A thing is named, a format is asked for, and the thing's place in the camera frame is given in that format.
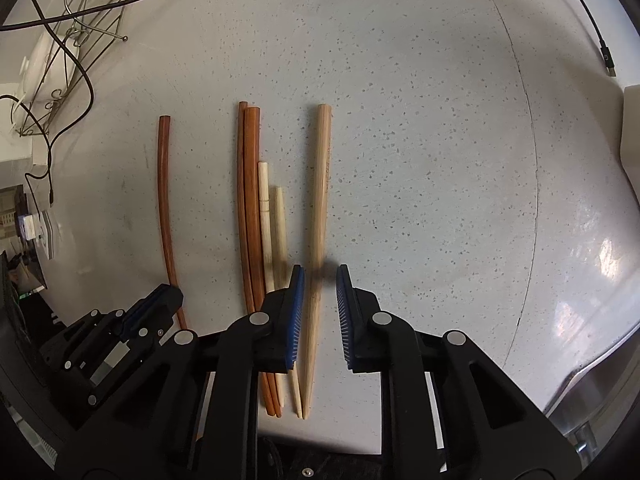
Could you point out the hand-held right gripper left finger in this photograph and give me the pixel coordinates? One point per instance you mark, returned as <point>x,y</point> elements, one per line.
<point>295,310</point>

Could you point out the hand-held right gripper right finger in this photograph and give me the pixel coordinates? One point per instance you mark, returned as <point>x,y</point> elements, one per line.
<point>345,320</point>

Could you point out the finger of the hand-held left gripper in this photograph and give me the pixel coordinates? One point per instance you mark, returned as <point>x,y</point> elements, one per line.
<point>170,295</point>
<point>137,320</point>

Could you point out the stainless steel sink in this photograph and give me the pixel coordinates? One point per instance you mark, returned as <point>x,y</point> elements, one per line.
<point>600,395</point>

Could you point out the orange-brown wooden chopstick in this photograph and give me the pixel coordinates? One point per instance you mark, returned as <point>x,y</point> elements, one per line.
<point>252,185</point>

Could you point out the dark brown wooden chopstick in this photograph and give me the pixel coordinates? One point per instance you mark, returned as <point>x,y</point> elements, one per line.
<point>242,185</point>

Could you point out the thin reddish-brown chopstick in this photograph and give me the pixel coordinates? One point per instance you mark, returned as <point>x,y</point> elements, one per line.
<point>164,200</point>

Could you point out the light bamboo chopstick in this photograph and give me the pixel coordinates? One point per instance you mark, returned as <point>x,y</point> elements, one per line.
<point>320,185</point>

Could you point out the cream plastic utensil holder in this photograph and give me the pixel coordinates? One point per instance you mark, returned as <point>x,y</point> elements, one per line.
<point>631,135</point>

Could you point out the white wall socket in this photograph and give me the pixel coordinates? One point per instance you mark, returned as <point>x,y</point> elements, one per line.
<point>37,227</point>

